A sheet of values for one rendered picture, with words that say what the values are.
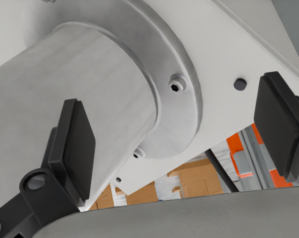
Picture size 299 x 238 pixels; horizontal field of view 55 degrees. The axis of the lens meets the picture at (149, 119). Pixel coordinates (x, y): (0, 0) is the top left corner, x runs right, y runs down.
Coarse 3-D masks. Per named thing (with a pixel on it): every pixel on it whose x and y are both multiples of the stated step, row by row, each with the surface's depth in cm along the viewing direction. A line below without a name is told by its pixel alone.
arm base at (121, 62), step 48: (48, 0) 21; (96, 0) 20; (48, 48) 20; (96, 48) 20; (144, 48) 20; (0, 96) 16; (48, 96) 17; (96, 96) 19; (144, 96) 21; (192, 96) 21; (0, 144) 15; (96, 144) 18; (144, 144) 29; (0, 192) 14; (96, 192) 20
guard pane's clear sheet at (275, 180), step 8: (248, 128) 104; (256, 128) 101; (256, 136) 101; (256, 144) 101; (264, 144) 98; (264, 152) 99; (264, 160) 99; (264, 168) 99; (272, 168) 96; (272, 176) 96; (280, 176) 93; (272, 184) 96; (280, 184) 93; (288, 184) 91; (296, 184) 88
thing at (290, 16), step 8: (272, 0) 90; (280, 0) 87; (288, 0) 85; (296, 0) 82; (280, 8) 87; (288, 8) 85; (296, 8) 83; (280, 16) 88; (288, 16) 85; (296, 16) 83; (288, 24) 85; (296, 24) 83; (288, 32) 86; (296, 32) 83; (296, 40) 83; (296, 48) 83
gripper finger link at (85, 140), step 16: (64, 112) 13; (80, 112) 13; (64, 128) 12; (80, 128) 13; (48, 144) 12; (64, 144) 11; (80, 144) 12; (48, 160) 11; (64, 160) 11; (80, 160) 12; (64, 176) 11; (80, 176) 12; (80, 192) 12; (0, 208) 10; (16, 208) 10; (0, 224) 10; (16, 224) 10; (32, 224) 10
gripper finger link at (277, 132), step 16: (272, 80) 12; (272, 96) 12; (288, 96) 12; (256, 112) 14; (272, 112) 12; (288, 112) 11; (272, 128) 13; (288, 128) 11; (272, 144) 13; (288, 144) 11; (272, 160) 13; (288, 160) 11; (288, 176) 12
